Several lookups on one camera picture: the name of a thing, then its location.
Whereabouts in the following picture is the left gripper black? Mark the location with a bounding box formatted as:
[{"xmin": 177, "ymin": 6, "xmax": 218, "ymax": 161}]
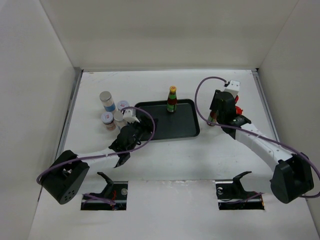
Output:
[{"xmin": 127, "ymin": 115, "xmax": 158, "ymax": 153}]

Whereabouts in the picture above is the chili jar red lid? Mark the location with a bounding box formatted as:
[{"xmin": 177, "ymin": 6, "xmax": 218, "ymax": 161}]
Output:
[
  {"xmin": 234, "ymin": 95, "xmax": 239, "ymax": 103},
  {"xmin": 235, "ymin": 106, "xmax": 243, "ymax": 115}
]

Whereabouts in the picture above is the small spice jar white lid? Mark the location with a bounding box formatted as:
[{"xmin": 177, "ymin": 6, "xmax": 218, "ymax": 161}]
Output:
[{"xmin": 117, "ymin": 100, "xmax": 130, "ymax": 111}]

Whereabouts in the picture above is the tall peppercorn jar blue label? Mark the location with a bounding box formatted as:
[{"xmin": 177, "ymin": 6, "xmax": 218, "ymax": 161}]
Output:
[{"xmin": 99, "ymin": 91, "xmax": 117, "ymax": 114}]

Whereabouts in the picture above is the sauce bottle yellow cap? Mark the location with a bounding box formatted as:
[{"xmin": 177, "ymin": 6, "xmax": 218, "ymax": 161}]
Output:
[
  {"xmin": 167, "ymin": 86, "xmax": 178, "ymax": 113},
  {"xmin": 207, "ymin": 110, "xmax": 217, "ymax": 127}
]

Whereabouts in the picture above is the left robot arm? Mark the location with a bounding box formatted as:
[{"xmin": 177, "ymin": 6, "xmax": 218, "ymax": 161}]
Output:
[{"xmin": 36, "ymin": 114, "xmax": 158, "ymax": 205}]

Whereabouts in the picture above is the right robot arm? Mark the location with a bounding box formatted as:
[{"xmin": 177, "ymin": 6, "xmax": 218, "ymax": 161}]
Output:
[{"xmin": 210, "ymin": 90, "xmax": 314, "ymax": 204}]

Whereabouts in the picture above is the black plastic tray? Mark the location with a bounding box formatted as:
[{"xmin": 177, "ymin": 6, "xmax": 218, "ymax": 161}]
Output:
[{"xmin": 135, "ymin": 99, "xmax": 200, "ymax": 141}]

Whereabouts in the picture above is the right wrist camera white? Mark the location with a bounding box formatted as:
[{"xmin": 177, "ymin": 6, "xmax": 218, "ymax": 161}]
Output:
[{"xmin": 223, "ymin": 80, "xmax": 241, "ymax": 98}]

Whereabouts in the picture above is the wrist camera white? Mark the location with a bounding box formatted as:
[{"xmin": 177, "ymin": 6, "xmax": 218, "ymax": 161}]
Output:
[
  {"xmin": 223, "ymin": 80, "xmax": 241, "ymax": 98},
  {"xmin": 123, "ymin": 108, "xmax": 140, "ymax": 124}
]

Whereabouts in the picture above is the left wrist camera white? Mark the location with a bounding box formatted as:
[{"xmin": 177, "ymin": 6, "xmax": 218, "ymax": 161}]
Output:
[{"xmin": 123, "ymin": 108, "xmax": 140, "ymax": 124}]

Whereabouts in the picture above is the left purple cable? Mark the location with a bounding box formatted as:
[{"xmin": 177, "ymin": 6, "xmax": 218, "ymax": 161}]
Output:
[{"xmin": 36, "ymin": 106, "xmax": 157, "ymax": 185}]

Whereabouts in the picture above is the purple cable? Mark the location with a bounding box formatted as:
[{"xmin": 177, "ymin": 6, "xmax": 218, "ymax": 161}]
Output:
[
  {"xmin": 194, "ymin": 76, "xmax": 320, "ymax": 199},
  {"xmin": 36, "ymin": 106, "xmax": 157, "ymax": 185}
]

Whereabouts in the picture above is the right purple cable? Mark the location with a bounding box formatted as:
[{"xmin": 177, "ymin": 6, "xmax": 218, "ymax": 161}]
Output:
[{"xmin": 194, "ymin": 76, "xmax": 320, "ymax": 199}]

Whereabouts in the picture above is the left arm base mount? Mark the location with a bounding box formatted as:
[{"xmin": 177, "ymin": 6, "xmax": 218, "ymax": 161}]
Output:
[{"xmin": 80, "ymin": 172, "xmax": 129, "ymax": 211}]

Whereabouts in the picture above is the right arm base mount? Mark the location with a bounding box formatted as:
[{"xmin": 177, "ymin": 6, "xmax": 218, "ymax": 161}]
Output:
[{"xmin": 215, "ymin": 171, "xmax": 265, "ymax": 211}]

